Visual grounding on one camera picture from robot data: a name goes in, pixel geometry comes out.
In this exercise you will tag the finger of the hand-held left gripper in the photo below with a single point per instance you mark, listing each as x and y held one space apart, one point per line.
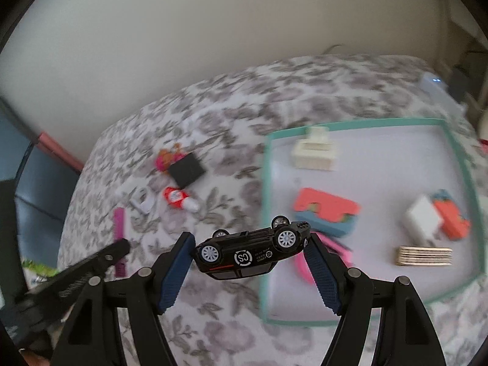
103 259

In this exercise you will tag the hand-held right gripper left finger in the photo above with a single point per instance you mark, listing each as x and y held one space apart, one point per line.
177 270

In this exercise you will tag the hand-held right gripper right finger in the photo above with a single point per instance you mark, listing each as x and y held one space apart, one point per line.
324 274

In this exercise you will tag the pink heart glasses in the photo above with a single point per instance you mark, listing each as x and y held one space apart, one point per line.
335 246

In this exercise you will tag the purple comb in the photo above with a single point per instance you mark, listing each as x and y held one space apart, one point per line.
120 225

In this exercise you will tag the black toy car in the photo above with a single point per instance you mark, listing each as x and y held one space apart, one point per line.
251 251

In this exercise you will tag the gold comb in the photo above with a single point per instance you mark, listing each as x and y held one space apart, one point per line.
423 255

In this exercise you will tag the white charger cube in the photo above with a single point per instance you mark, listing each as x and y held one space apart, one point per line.
419 217

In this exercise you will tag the cream rectangular box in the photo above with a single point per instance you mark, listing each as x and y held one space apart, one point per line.
312 156

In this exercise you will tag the teal rimmed white tray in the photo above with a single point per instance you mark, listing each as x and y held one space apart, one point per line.
381 167

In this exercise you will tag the small orange teal toy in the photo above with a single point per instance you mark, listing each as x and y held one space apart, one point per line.
453 217

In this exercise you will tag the green patterned object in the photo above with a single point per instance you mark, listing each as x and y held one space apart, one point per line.
34 265

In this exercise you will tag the white carabiner clip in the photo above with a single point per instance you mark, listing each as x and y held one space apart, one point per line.
146 207

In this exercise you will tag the coral and teal toy block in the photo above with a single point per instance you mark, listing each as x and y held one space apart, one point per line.
328 202

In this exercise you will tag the red white glue bottle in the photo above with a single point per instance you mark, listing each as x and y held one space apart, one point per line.
175 196

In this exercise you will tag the dark cabinet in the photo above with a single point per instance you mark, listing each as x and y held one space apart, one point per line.
38 183

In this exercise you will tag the dark grey plug adapter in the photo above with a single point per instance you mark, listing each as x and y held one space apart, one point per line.
185 170

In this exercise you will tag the pink toy doll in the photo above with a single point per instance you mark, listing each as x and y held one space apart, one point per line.
164 160

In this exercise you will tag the pink board edge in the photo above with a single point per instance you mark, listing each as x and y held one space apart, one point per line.
61 150

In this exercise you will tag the floral bedspread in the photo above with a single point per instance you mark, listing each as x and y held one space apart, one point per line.
228 122

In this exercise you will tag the white device with blue lights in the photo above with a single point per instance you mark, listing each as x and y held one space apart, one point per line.
432 87

